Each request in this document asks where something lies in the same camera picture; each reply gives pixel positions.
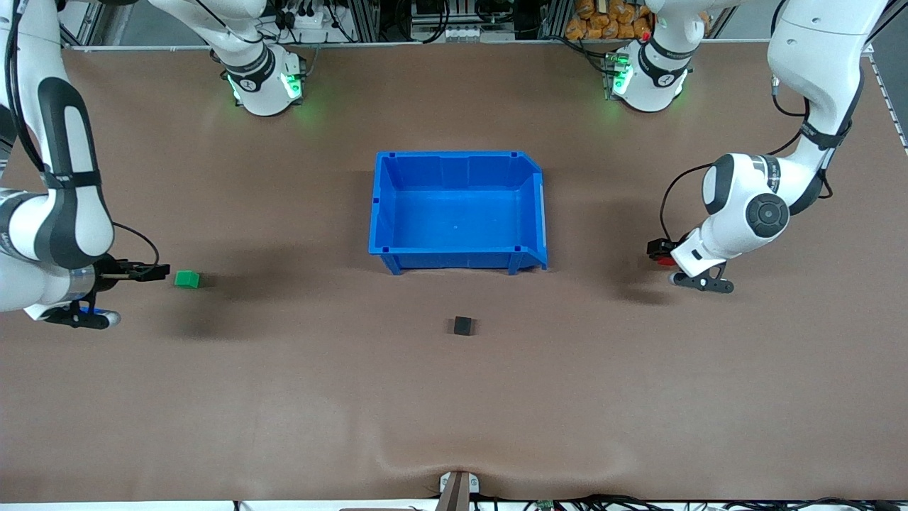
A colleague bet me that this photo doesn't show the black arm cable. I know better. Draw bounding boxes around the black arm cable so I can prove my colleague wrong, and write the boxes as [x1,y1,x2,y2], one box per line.
[4,0,161,268]
[658,75,836,246]

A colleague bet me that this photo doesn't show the brown table mat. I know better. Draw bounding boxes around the brown table mat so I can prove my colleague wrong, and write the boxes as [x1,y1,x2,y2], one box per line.
[0,39,908,505]

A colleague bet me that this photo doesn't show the aluminium frame post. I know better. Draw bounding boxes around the aluminium frame post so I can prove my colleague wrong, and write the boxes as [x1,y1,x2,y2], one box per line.
[350,0,378,42]
[541,0,570,41]

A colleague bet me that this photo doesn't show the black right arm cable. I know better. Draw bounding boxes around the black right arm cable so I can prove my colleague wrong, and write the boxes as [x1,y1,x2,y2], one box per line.
[4,0,161,268]

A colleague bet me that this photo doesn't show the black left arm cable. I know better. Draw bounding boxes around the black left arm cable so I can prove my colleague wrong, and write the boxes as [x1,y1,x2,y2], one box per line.
[658,75,836,246]

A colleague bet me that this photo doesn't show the metal table edge bracket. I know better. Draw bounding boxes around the metal table edge bracket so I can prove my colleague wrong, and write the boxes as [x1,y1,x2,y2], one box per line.
[437,470,480,511]

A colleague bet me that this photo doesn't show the orange snack bags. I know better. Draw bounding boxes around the orange snack bags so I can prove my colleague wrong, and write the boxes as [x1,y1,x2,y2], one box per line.
[565,0,655,41]

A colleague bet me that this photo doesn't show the blue plastic storage bin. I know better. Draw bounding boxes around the blue plastic storage bin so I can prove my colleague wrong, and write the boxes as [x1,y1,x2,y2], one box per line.
[368,150,549,276]

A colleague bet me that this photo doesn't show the white power strip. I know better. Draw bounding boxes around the white power strip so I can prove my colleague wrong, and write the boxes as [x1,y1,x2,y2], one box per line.
[273,9,336,34]

